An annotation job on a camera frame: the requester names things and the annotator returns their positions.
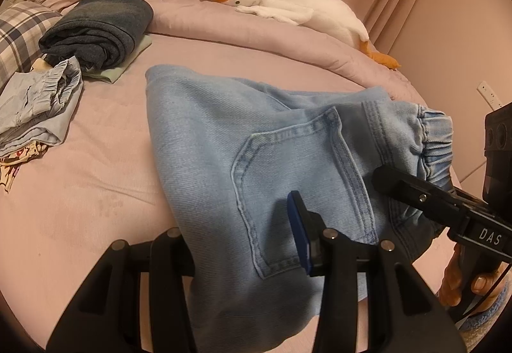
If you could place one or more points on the pink quilted comforter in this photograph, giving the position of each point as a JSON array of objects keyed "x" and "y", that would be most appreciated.
[{"x": 210, "y": 21}]

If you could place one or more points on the folded pale blue pants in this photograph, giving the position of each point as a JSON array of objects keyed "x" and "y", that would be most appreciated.
[{"x": 38, "y": 106}]

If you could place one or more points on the folded dark blue jeans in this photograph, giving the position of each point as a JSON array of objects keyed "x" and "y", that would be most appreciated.
[{"x": 101, "y": 34}]

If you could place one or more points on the floral patterned cloth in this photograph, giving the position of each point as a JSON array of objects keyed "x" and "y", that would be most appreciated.
[{"x": 11, "y": 163}]

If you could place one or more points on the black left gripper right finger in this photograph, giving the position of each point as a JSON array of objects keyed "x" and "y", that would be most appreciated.
[{"x": 403, "y": 314}]

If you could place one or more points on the light blue denim pants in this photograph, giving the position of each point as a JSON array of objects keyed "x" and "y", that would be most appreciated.
[{"x": 229, "y": 151}]

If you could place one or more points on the white wall power strip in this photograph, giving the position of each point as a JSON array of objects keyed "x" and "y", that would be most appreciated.
[{"x": 489, "y": 96}]

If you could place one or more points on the folded light green cloth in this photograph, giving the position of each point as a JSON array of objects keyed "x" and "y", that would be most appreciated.
[{"x": 113, "y": 74}]

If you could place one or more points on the plaid blue white pillow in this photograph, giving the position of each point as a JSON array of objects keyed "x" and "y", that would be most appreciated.
[{"x": 22, "y": 26}]

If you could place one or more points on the white goose plush toy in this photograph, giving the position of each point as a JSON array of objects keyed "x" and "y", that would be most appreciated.
[{"x": 331, "y": 17}]

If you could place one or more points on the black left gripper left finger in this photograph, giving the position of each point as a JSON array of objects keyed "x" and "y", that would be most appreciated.
[{"x": 104, "y": 314}]

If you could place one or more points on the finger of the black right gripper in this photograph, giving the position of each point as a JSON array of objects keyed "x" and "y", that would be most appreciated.
[{"x": 424, "y": 196}]

